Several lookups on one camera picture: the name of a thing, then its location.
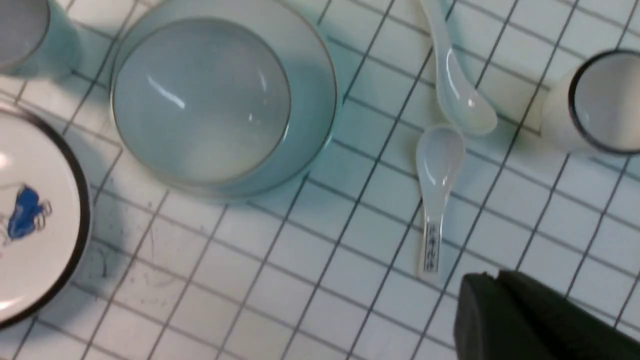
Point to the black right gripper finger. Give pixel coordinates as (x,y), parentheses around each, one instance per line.
(512,316)

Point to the plain white ceramic spoon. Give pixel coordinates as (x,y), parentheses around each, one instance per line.
(458,99)

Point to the pale green wide bowl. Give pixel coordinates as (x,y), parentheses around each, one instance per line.
(201,101)

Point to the pale green rimless cup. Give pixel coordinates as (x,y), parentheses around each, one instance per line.
(37,40)

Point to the white spoon with lettering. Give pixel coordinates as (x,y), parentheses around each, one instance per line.
(438,159)

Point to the black-rimmed white cup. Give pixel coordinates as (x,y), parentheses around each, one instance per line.
(595,109)

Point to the pale green flat plate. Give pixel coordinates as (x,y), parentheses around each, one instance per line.
(309,69)

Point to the black-rimmed illustrated plate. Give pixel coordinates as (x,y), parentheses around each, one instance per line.
(46,214)

